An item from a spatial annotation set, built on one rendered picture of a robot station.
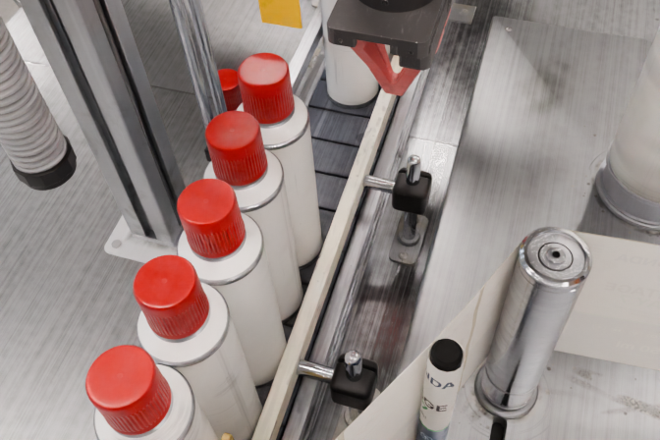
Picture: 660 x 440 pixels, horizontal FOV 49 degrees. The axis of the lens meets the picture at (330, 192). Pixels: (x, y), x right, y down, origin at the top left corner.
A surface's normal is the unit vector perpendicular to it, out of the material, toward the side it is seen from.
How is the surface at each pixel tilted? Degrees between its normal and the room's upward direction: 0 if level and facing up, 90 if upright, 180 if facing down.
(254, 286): 90
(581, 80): 0
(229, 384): 90
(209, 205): 3
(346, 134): 0
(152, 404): 90
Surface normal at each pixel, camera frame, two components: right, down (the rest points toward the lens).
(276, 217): 0.72, 0.53
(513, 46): -0.05, -0.60
